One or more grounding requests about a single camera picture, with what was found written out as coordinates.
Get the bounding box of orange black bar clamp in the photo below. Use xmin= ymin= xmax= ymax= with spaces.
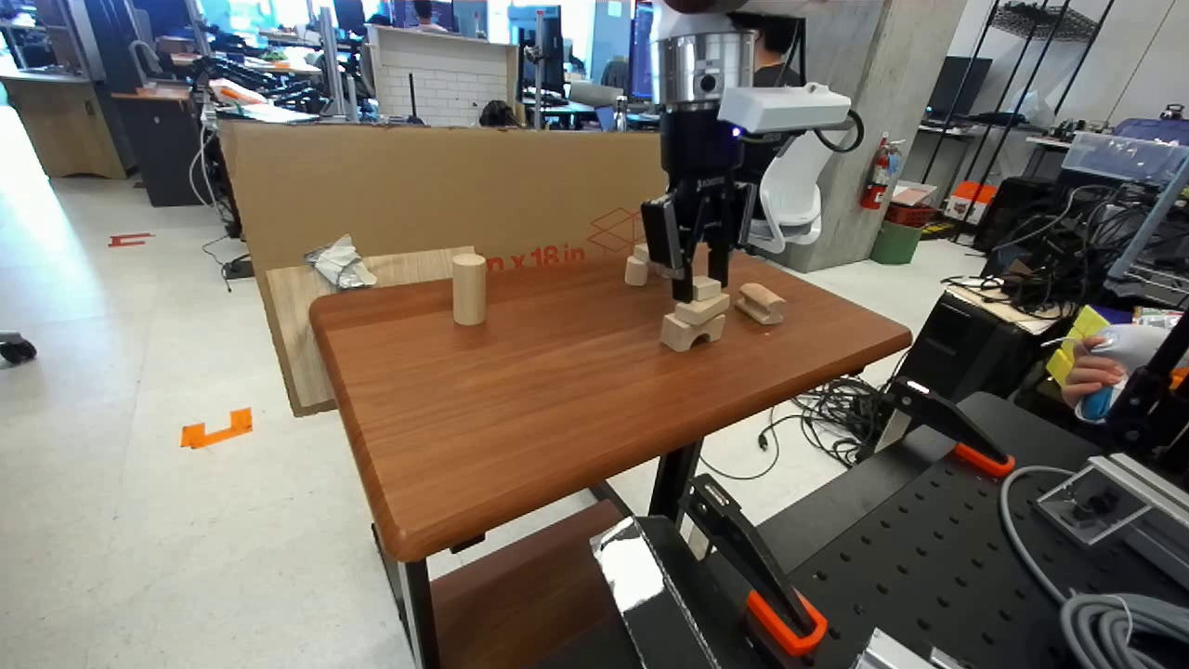
xmin=883 ymin=376 xmax=1021 ymax=482
xmin=679 ymin=471 xmax=834 ymax=662

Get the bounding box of black table leg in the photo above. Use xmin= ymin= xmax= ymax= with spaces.
xmin=648 ymin=444 xmax=707 ymax=522

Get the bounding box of computer monitor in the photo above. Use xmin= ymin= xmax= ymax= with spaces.
xmin=624 ymin=4 xmax=665 ymax=106

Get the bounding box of black perforated board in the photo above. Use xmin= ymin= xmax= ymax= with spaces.
xmin=543 ymin=388 xmax=1189 ymax=669

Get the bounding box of crumpled plastic bag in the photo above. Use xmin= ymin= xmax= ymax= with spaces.
xmin=306 ymin=235 xmax=379 ymax=295

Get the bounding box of grey cable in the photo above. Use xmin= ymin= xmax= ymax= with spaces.
xmin=997 ymin=461 xmax=1189 ymax=669

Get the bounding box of white socket box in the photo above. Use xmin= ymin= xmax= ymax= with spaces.
xmin=1034 ymin=455 xmax=1166 ymax=549

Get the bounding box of wooden block pile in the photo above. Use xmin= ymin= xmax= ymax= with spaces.
xmin=659 ymin=295 xmax=737 ymax=359

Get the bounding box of green bin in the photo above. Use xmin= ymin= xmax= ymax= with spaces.
xmin=870 ymin=221 xmax=924 ymax=267

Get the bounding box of black equipment box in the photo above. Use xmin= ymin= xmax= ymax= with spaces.
xmin=898 ymin=290 xmax=1054 ymax=404

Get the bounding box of wooden cabinet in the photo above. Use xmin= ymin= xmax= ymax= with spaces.
xmin=4 ymin=72 xmax=126 ymax=184

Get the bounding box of wooden lower table shelf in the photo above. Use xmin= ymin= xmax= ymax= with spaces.
xmin=424 ymin=496 xmax=648 ymax=669

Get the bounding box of light wooden panel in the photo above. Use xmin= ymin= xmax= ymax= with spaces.
xmin=260 ymin=247 xmax=474 ymax=421

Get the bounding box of person's hand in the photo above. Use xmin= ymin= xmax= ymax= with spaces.
xmin=1060 ymin=336 xmax=1133 ymax=404

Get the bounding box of black cabinet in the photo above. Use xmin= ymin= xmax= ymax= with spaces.
xmin=112 ymin=85 xmax=209 ymax=207

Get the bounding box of red fire extinguisher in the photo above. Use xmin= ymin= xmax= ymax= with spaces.
xmin=858 ymin=129 xmax=908 ymax=215

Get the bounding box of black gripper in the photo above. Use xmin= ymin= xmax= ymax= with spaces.
xmin=638 ymin=106 xmax=757 ymax=304

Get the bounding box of wooden cylinder block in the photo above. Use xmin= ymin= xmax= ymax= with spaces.
xmin=448 ymin=247 xmax=492 ymax=330

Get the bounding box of grey blue equipment crate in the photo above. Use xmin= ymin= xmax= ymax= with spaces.
xmin=1060 ymin=116 xmax=1189 ymax=190

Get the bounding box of large cardboard sheet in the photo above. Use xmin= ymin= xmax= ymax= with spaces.
xmin=219 ymin=121 xmax=674 ymax=284

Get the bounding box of shiny metal bar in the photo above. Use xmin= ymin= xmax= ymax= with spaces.
xmin=587 ymin=512 xmax=721 ymax=669

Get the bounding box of white board panel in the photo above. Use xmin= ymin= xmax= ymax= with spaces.
xmin=369 ymin=27 xmax=524 ymax=129

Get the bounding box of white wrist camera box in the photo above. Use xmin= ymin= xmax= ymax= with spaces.
xmin=721 ymin=82 xmax=862 ymax=142

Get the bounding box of stepped wooden block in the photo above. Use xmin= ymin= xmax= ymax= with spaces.
xmin=732 ymin=279 xmax=790 ymax=330

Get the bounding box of black floor cable tangle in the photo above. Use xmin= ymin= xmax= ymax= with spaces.
xmin=740 ymin=376 xmax=922 ymax=489

